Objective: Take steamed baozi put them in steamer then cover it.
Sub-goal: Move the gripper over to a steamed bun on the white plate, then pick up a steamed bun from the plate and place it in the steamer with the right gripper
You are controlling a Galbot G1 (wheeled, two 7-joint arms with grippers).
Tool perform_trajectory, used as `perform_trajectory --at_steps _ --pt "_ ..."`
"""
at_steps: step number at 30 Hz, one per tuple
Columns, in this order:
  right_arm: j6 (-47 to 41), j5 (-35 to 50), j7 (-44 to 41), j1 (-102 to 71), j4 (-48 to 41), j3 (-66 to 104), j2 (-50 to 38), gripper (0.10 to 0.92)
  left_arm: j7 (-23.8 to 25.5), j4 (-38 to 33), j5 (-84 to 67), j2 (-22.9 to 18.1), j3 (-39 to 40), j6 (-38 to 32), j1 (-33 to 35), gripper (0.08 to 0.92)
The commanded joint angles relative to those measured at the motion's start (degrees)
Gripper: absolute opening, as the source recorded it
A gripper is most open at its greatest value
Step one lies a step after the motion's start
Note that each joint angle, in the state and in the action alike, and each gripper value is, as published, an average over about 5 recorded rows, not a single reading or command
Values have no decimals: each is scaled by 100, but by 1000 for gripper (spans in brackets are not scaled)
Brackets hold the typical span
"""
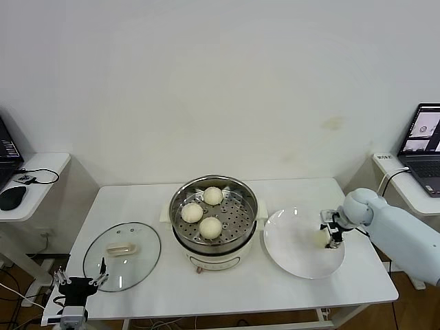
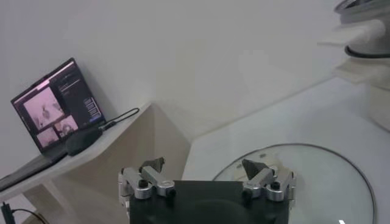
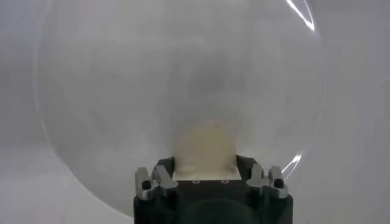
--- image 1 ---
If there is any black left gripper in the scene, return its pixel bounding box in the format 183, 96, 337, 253
52, 256, 110, 307

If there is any white electric cooking pot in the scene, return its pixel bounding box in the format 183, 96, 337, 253
159, 198, 268, 276

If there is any white round plate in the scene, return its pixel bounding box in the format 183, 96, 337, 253
263, 206, 346, 280

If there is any white side desk with label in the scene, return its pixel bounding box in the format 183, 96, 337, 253
343, 153, 440, 292

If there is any black cable with adapter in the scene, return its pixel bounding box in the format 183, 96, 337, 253
379, 168, 410, 199

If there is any grey laptop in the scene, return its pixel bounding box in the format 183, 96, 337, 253
396, 102, 440, 199

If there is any white table frame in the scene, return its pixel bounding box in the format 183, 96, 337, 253
70, 304, 371, 330

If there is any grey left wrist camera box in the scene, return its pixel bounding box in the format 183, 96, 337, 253
60, 307, 87, 330

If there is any white floor cable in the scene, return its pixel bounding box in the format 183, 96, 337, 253
0, 282, 52, 307

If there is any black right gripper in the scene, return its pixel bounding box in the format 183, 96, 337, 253
318, 210, 347, 250

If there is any round glass pot lid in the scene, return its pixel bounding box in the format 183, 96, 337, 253
82, 221, 162, 293

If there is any white steamed baozi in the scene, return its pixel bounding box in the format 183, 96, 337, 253
181, 202, 204, 223
203, 186, 224, 206
199, 217, 223, 239
311, 230, 327, 249

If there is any stainless steel steamer pot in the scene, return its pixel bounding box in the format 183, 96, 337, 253
169, 175, 259, 251

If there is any black computer mouse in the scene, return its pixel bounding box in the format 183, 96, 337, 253
0, 185, 28, 211

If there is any black laptop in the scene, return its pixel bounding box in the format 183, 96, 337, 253
0, 113, 25, 190

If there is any thin black dongle cable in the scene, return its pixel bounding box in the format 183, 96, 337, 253
15, 167, 61, 186

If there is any white laptop cable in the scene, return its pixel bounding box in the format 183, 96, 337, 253
377, 167, 410, 199

